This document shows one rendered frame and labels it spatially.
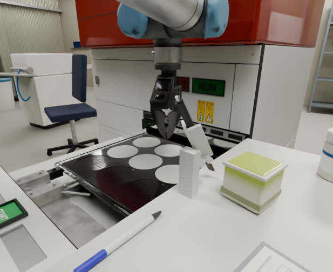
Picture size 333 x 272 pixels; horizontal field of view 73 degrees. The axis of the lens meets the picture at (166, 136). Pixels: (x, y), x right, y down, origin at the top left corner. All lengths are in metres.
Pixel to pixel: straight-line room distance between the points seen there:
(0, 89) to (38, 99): 2.05
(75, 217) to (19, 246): 0.17
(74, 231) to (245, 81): 0.55
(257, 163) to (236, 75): 0.35
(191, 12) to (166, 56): 0.22
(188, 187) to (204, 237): 0.09
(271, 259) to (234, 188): 0.12
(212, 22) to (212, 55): 0.29
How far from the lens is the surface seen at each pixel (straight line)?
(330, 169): 0.54
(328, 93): 6.34
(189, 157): 0.37
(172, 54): 0.60
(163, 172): 0.61
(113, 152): 0.74
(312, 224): 0.41
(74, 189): 0.70
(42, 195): 0.58
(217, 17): 0.44
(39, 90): 4.04
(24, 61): 4.08
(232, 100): 0.70
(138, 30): 0.50
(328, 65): 6.28
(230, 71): 0.69
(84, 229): 0.50
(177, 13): 0.38
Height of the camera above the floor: 1.20
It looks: 20 degrees down
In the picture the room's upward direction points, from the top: straight up
